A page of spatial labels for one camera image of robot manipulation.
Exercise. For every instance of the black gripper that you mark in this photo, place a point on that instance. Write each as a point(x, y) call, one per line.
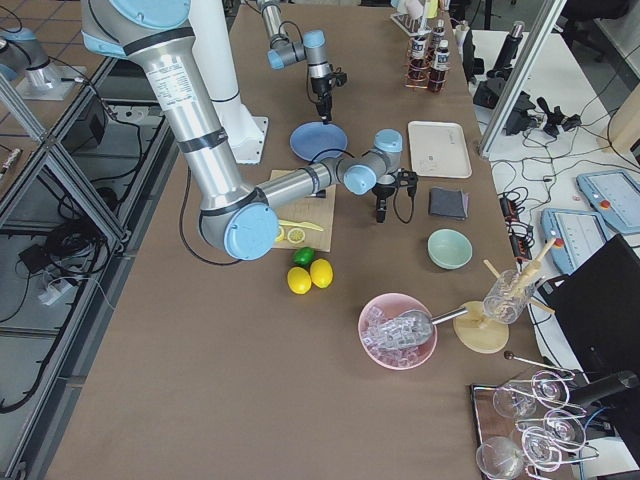
point(320, 90)
point(384, 191)

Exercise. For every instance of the blue plate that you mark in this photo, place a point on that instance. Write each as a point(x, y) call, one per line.
point(314, 141)

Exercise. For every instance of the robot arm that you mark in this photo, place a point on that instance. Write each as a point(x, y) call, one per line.
point(289, 46)
point(168, 40)

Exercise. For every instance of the wooden cutting board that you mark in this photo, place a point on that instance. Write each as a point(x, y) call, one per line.
point(315, 220)

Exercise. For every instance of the grey folded cloth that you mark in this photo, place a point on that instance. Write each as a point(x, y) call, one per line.
point(448, 203)

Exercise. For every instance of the green bowl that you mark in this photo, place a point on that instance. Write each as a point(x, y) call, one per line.
point(449, 249)

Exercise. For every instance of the cream rabbit tray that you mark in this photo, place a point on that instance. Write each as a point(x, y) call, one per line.
point(438, 149)

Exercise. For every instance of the yellow plastic knife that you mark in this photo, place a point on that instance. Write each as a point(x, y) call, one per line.
point(302, 225)

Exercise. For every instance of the yellow lemon upper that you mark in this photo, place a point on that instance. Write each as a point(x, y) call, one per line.
point(321, 273)

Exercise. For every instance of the yellow lemon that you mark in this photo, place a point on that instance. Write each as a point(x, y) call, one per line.
point(321, 273)
point(299, 280)

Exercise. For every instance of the lemon slice lower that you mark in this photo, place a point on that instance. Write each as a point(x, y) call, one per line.
point(295, 235)

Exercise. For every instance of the lemon slice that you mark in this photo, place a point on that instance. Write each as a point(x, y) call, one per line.
point(295, 235)
point(282, 236)

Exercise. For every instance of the green lime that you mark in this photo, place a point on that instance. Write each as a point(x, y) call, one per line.
point(304, 256)

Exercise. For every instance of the bottle white cap middle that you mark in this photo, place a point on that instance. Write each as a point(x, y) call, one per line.
point(417, 59)

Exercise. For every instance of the bottle white cap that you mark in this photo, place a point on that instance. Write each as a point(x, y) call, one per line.
point(438, 33)
point(417, 59)
point(439, 67)

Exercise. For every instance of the pink bowl of ice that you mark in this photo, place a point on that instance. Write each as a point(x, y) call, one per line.
point(390, 332)

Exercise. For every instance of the lemon slice upper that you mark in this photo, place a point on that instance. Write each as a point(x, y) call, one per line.
point(282, 236)

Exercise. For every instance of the yellow lemon lower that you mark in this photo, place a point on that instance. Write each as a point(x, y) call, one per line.
point(299, 280)

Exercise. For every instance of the steel ice scoop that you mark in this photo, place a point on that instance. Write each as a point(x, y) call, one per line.
point(425, 322)

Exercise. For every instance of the bottle white cap top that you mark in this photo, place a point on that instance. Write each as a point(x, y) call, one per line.
point(439, 67)

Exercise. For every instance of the pink cup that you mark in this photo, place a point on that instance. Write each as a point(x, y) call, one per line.
point(414, 8)

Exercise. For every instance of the bottle white cap right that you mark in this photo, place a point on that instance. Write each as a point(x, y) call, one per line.
point(438, 33)

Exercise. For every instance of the yellow cup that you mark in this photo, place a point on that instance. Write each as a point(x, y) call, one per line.
point(432, 8)

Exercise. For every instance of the glass cup on stand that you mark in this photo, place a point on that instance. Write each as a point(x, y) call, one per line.
point(504, 303)

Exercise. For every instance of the wooden cup stand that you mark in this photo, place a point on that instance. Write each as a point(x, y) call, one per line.
point(480, 334)

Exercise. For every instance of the teach pendant left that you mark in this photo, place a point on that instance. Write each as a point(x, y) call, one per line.
point(580, 235)

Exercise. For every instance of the teach pendant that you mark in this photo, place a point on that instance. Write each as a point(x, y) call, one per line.
point(614, 194)
point(580, 235)

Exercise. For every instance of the teach pendant right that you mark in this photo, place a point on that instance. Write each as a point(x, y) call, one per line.
point(614, 194)

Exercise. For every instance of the black laptop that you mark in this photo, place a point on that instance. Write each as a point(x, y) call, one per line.
point(597, 308)

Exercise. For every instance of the wine glass rack tray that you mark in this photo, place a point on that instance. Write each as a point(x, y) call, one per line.
point(530, 427)

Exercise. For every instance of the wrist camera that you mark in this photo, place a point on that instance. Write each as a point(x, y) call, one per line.
point(339, 79)
point(406, 179)

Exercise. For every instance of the copper wire bottle rack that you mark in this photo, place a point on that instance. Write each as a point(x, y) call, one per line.
point(430, 53)

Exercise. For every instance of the white wire cup rack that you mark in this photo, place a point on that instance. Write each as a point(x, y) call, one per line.
point(409, 26)

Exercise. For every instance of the aluminium frame post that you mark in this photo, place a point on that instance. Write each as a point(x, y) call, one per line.
point(543, 25)

